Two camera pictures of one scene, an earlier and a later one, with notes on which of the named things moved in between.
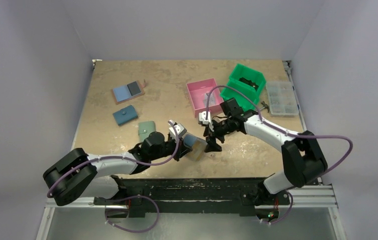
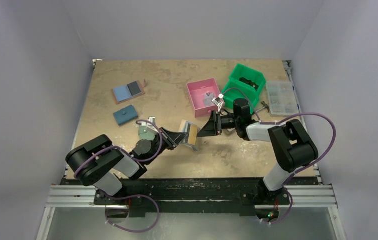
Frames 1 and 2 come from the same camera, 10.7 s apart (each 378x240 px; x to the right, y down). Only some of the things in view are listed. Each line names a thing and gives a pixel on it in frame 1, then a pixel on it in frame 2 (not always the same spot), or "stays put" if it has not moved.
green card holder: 145,128 stays put
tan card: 197,151 -> 193,135
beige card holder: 198,146 -> 192,129
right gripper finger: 212,145 -> 210,129
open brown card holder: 131,90 stays put
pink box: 197,90 stays put
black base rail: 138,194 stays put
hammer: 265,106 stays put
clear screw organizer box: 282,99 stays put
